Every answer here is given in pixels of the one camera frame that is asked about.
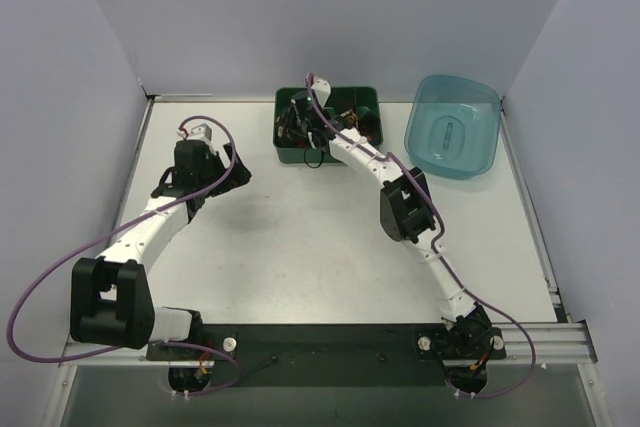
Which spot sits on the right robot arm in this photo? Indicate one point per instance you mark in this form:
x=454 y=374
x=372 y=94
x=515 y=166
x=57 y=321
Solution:
x=351 y=135

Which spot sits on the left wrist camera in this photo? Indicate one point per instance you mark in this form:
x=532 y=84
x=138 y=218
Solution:
x=201 y=132

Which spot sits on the beige patterned rolled tie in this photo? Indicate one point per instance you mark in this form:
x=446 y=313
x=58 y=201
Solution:
x=350 y=118

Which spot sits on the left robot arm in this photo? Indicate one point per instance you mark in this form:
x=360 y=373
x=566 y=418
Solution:
x=111 y=301

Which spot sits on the black rolled tie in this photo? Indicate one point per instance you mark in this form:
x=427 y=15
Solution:
x=370 y=127

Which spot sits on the black gold floral tie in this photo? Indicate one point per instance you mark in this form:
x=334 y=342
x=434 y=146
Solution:
x=285 y=128

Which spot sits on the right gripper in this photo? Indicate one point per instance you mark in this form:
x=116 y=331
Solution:
x=288 y=123

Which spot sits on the translucent blue plastic tub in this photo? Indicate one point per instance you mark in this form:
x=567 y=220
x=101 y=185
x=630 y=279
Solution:
x=453 y=127

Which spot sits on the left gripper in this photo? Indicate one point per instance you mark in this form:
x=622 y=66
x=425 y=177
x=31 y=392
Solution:
x=225 y=167

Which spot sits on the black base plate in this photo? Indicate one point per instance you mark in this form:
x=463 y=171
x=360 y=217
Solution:
x=343 y=355

